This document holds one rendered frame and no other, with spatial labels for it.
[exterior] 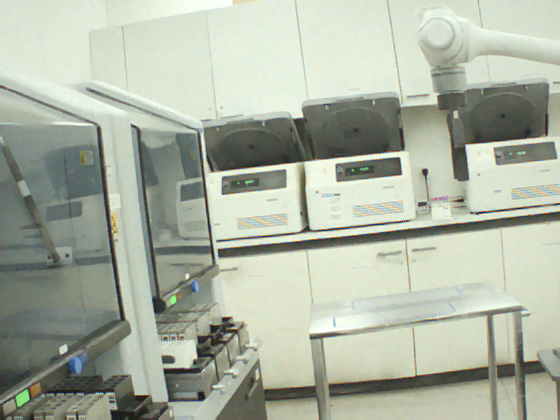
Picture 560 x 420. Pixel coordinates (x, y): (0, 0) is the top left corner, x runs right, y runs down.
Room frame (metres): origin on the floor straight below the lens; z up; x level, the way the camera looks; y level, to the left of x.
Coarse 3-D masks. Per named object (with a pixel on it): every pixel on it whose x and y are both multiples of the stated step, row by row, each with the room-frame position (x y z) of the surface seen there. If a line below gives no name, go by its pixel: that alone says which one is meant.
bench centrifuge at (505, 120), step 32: (480, 96) 4.29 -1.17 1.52; (512, 96) 4.27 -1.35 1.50; (544, 96) 4.27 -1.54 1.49; (480, 128) 4.50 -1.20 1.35; (512, 128) 4.50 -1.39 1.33; (544, 128) 4.48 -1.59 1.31; (480, 160) 4.11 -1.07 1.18; (512, 160) 4.07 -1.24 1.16; (544, 160) 4.04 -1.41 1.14; (480, 192) 4.09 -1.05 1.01; (512, 192) 4.06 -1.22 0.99; (544, 192) 4.03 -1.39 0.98
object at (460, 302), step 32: (448, 288) 2.55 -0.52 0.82; (480, 288) 2.46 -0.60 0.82; (320, 320) 2.32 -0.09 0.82; (352, 320) 2.26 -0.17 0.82; (384, 320) 2.20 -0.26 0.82; (416, 320) 2.15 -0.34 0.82; (448, 320) 2.14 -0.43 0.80; (512, 320) 2.15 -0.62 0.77; (320, 352) 2.17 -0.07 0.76; (320, 384) 2.17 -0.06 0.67; (320, 416) 2.17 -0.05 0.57
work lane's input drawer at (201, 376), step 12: (204, 360) 1.98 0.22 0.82; (168, 372) 1.92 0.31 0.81; (180, 372) 1.92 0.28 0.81; (192, 372) 1.91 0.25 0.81; (204, 372) 1.92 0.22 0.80; (168, 384) 1.91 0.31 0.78; (180, 384) 1.91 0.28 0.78; (192, 384) 1.90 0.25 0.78; (204, 384) 1.90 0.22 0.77; (216, 384) 2.01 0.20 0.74; (228, 384) 1.97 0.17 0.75
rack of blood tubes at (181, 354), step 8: (160, 344) 2.00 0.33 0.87; (168, 344) 2.00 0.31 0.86; (176, 344) 1.98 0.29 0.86; (184, 344) 1.98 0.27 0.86; (192, 344) 1.99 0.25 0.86; (160, 352) 1.93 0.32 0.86; (168, 352) 1.93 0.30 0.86; (176, 352) 1.92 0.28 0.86; (184, 352) 1.92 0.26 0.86; (192, 352) 1.98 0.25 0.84; (168, 360) 2.03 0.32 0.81; (176, 360) 1.92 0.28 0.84; (184, 360) 1.92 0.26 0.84; (192, 360) 1.96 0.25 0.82
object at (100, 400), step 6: (96, 396) 1.47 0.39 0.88; (102, 396) 1.47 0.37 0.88; (90, 402) 1.43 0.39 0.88; (96, 402) 1.43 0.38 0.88; (102, 402) 1.45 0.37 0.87; (84, 408) 1.40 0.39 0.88; (90, 408) 1.39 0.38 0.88; (96, 408) 1.42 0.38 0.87; (102, 408) 1.45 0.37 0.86; (108, 408) 1.48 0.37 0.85; (78, 414) 1.37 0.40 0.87; (84, 414) 1.37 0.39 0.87; (90, 414) 1.38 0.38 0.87; (96, 414) 1.41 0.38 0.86; (102, 414) 1.44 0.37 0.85; (108, 414) 1.47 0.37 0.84
